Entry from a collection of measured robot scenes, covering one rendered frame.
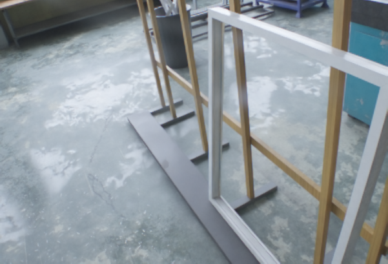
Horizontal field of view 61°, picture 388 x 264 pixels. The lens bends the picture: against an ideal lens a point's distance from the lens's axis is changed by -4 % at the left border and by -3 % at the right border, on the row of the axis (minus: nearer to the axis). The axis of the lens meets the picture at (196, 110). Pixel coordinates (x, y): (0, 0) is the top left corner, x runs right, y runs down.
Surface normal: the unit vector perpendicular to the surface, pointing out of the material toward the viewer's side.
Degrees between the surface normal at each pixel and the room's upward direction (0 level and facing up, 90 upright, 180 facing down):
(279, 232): 0
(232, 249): 0
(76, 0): 90
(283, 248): 0
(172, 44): 94
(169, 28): 94
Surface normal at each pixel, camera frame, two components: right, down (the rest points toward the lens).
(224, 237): -0.15, -0.84
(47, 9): 0.47, 0.41
